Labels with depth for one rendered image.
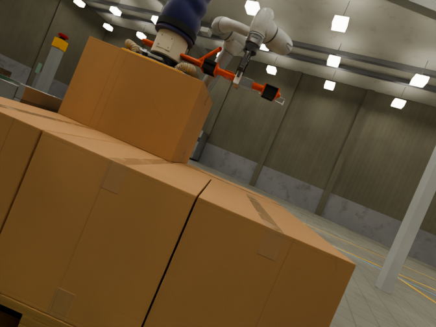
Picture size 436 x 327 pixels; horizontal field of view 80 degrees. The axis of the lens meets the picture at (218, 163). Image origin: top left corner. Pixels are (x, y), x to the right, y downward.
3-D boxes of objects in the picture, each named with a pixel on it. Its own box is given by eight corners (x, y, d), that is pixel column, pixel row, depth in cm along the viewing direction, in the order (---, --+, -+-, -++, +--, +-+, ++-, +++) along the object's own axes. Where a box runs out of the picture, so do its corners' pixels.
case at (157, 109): (57, 113, 125) (89, 35, 124) (100, 126, 165) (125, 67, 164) (170, 161, 120) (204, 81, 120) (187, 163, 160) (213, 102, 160)
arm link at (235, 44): (177, 105, 223) (198, 115, 234) (180, 113, 210) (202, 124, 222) (229, 19, 194) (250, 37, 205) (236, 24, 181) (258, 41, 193)
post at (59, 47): (2, 162, 192) (54, 36, 190) (10, 162, 198) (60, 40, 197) (10, 166, 191) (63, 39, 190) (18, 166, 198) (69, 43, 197)
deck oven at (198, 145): (198, 162, 1575) (210, 135, 1572) (191, 159, 1476) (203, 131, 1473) (180, 154, 1623) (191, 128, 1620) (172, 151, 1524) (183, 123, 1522)
